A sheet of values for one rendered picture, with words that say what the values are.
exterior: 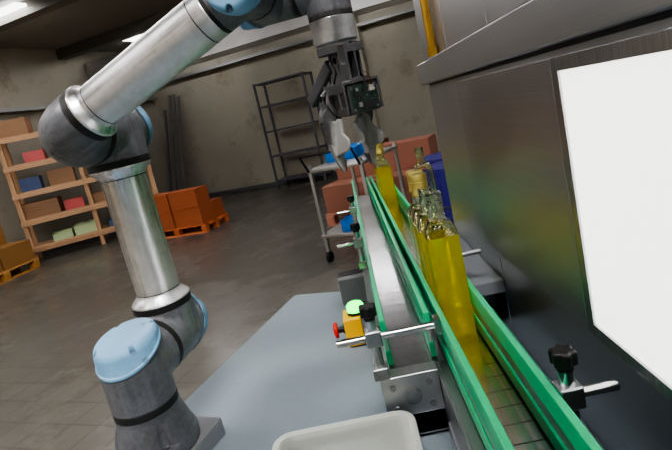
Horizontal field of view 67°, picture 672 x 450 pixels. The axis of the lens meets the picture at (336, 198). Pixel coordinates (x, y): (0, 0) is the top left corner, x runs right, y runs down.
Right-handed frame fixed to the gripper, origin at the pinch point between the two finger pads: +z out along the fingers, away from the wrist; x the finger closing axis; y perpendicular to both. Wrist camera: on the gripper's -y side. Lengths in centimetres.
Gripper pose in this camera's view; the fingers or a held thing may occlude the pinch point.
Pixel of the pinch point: (355, 160)
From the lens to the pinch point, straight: 91.5
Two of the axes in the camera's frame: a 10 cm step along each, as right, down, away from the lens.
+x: 8.5, -2.9, 4.4
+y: 4.7, 0.8, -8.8
